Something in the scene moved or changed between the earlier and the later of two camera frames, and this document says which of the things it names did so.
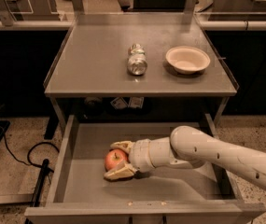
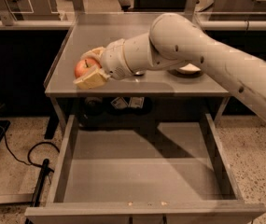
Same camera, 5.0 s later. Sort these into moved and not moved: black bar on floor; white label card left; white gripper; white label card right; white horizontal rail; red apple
Moved: white gripper; red apple
Not moved: white label card right; white horizontal rail; white label card left; black bar on floor
